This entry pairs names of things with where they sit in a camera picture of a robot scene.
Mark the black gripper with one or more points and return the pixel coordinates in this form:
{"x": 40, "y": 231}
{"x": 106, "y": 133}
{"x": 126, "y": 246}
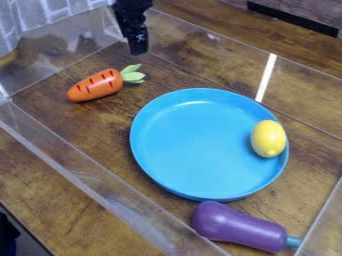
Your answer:
{"x": 134, "y": 27}

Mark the orange toy carrot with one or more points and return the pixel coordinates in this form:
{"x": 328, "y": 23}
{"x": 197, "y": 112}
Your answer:
{"x": 104, "y": 83}

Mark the blue round tray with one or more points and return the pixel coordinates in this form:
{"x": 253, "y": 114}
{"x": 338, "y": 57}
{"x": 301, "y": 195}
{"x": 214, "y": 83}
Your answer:
{"x": 190, "y": 142}

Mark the white patterned curtain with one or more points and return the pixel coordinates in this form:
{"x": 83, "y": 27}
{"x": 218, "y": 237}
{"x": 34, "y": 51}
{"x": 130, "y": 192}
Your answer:
{"x": 24, "y": 15}

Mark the yellow toy lemon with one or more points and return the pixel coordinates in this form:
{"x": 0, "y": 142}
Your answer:
{"x": 269, "y": 139}

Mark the purple toy eggplant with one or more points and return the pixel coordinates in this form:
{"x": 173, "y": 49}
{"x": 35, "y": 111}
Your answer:
{"x": 223, "y": 224}

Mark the clear acrylic enclosure wall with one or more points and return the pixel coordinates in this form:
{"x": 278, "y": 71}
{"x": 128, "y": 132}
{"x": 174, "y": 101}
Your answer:
{"x": 71, "y": 182}

